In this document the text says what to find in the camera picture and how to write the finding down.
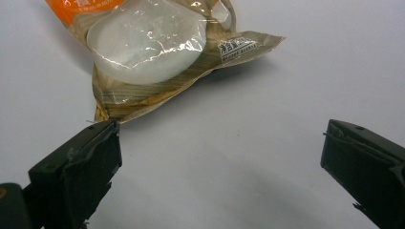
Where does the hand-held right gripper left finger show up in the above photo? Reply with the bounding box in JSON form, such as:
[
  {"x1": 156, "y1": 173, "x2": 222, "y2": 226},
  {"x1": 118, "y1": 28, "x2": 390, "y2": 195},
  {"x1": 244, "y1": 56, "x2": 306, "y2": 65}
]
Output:
[{"x1": 22, "y1": 118, "x2": 123, "y2": 229}]

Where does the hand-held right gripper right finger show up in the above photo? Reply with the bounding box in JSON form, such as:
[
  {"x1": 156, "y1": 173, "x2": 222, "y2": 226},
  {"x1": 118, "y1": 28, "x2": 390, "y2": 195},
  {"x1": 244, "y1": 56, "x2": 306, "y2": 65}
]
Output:
[{"x1": 320, "y1": 118, "x2": 405, "y2": 229}]

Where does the steamed bun packet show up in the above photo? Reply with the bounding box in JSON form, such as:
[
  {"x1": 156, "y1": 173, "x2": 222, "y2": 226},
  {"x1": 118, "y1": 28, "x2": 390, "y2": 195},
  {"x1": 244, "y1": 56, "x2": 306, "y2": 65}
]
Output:
[{"x1": 44, "y1": 0, "x2": 286, "y2": 124}]

